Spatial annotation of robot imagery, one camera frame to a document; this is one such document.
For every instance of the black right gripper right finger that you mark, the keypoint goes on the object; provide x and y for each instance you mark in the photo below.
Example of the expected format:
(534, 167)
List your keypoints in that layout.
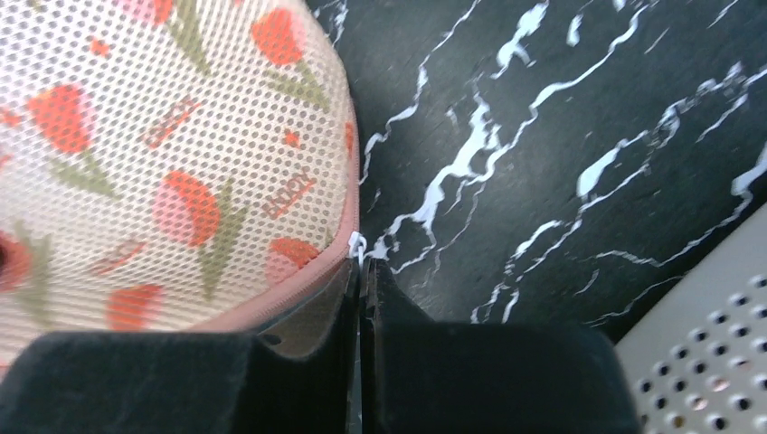
(423, 376)

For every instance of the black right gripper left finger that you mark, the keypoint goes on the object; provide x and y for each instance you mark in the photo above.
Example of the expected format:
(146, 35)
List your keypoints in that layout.
(289, 375)

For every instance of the peach patterned mesh laundry bag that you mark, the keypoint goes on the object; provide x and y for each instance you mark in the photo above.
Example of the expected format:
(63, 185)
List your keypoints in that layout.
(169, 165)

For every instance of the cream plastic laundry basket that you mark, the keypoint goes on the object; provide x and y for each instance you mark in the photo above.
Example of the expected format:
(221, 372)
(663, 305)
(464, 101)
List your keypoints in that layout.
(696, 362)

